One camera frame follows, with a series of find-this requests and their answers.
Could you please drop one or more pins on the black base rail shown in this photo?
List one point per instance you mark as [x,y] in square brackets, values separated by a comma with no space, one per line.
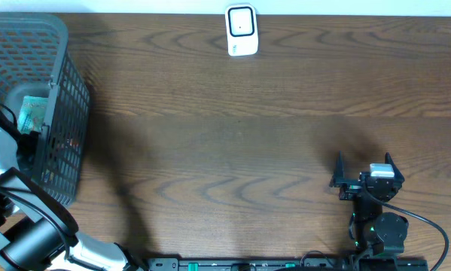
[309,263]

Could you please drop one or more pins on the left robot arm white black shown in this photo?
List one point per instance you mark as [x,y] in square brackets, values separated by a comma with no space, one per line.
[36,231]

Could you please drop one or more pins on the white barcode scanner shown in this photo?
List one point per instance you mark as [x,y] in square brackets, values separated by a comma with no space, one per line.
[242,33]

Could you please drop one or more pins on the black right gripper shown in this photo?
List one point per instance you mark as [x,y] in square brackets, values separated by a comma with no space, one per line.
[351,186]

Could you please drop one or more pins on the grey plastic basket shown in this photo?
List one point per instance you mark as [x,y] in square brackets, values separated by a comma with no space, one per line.
[35,63]

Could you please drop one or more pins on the light blue snack packet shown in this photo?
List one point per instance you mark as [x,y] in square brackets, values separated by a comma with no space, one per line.
[32,114]

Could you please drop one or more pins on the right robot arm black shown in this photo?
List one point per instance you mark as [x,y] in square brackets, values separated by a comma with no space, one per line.
[375,231]

